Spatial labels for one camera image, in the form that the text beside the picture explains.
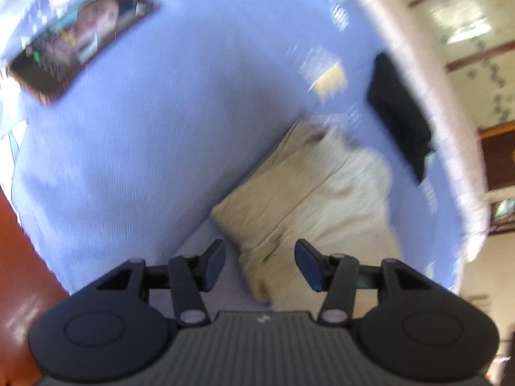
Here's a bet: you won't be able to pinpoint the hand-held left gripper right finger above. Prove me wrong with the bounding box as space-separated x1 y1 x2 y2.
294 238 432 327

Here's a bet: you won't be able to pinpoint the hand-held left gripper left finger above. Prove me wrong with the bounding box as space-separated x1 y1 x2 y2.
96 238 226 327

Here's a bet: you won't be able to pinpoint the beige pants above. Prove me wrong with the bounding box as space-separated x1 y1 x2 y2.
210 119 404 311

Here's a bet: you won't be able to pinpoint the blue bed sheet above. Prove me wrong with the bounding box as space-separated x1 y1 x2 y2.
0 0 489 311

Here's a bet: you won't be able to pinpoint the dark cloth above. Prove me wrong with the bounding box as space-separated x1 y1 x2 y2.
366 52 437 184

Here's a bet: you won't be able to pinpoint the dark wooden cabinet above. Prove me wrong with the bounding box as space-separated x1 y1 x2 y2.
477 121 515 192

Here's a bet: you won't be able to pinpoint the brown wooden bed frame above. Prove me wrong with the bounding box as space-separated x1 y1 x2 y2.
0 187 70 386

